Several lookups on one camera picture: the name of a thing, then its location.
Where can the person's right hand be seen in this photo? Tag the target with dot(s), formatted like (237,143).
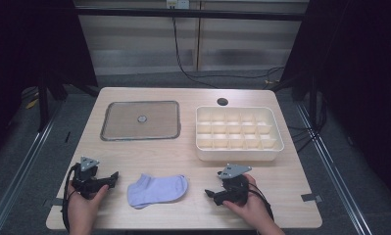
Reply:
(253,209)

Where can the black horizontal bar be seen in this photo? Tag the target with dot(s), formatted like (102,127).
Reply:
(189,13)

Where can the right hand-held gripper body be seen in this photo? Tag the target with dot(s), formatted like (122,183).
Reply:
(235,189)

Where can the grey tape strip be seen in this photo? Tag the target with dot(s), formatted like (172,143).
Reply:
(55,202)
(311,197)

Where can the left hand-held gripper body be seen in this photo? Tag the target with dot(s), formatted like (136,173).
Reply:
(85,182)

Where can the black round table grommet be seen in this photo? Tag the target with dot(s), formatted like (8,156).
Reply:
(222,101)

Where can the person's left hand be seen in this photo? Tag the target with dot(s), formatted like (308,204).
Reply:
(83,210)

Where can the light purple sock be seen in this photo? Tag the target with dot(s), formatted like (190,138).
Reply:
(157,191)

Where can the cream compartment storage box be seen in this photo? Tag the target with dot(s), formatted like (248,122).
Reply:
(238,154)

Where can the small yellow item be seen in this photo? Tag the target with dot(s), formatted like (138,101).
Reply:
(32,104)

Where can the clear plastic lid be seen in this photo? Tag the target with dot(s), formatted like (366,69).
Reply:
(124,125)

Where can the black curtain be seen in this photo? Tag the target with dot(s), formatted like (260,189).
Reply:
(356,65)
(26,42)

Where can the small black floor item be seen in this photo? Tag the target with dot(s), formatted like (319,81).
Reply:
(67,137)

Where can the white wall outlet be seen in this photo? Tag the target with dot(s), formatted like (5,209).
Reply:
(177,4)

